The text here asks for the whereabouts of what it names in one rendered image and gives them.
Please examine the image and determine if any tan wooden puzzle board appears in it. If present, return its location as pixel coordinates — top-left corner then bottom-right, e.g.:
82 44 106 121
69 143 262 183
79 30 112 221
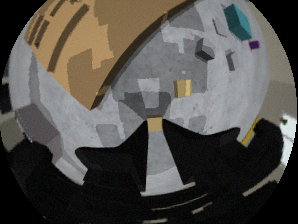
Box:
24 0 196 111

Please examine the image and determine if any teal rectangular block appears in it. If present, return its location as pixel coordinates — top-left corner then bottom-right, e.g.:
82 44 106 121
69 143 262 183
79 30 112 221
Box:
223 3 253 41

